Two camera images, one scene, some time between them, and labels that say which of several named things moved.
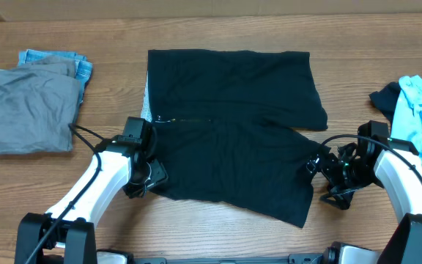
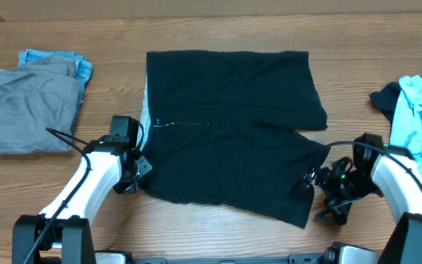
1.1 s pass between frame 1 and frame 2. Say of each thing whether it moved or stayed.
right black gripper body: moved
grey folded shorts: stayed
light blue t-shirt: stayed
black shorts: stayed
